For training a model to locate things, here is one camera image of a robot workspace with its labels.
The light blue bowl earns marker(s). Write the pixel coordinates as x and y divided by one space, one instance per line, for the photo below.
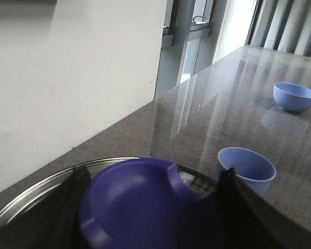
291 97

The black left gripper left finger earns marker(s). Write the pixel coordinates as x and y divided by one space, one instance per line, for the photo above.
53 223

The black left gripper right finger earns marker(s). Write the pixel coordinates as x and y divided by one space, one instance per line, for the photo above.
251 222

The light blue ribbed cup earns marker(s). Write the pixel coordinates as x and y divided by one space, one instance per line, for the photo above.
252 168

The grey window frame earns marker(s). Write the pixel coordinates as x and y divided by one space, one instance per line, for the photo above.
190 36

